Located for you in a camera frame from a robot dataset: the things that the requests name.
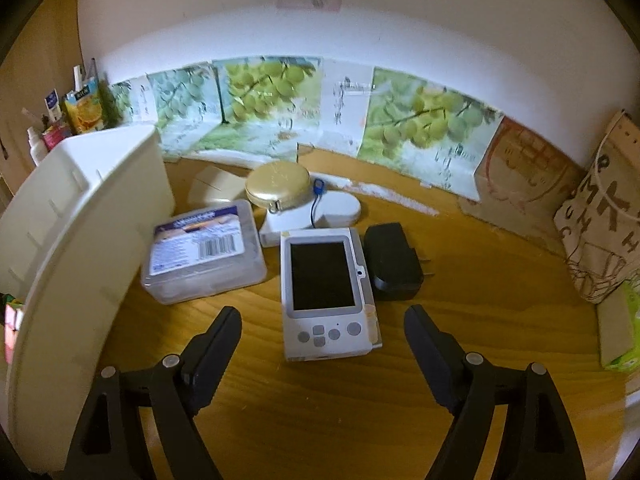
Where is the black power adapter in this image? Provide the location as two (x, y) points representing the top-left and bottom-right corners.
(362, 222), (435, 301)

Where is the clear plastic swab box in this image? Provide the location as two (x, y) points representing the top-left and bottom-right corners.
(141, 200), (267, 304)

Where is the white handheld game console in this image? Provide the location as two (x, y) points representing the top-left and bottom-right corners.
(280, 228), (383, 362)

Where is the white plastic storage bin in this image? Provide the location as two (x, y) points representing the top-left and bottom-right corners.
(1, 126), (175, 472)

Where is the green tissue box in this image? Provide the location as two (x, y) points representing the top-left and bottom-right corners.
(597, 281), (639, 373)

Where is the white flat case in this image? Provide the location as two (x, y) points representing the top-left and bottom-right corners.
(258, 191), (361, 247)

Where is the gold round compact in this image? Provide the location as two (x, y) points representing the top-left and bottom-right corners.
(245, 160), (312, 212)

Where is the patterned canvas tote bag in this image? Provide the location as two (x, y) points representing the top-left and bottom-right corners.
(553, 110), (639, 304)

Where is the grape picture poster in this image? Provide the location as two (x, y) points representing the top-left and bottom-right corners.
(357, 67), (504, 200)

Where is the white plastic bottle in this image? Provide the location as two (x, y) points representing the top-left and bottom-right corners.
(27, 127), (49, 167)

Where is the orange juice carton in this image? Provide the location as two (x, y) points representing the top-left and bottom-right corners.
(65, 77), (106, 134)

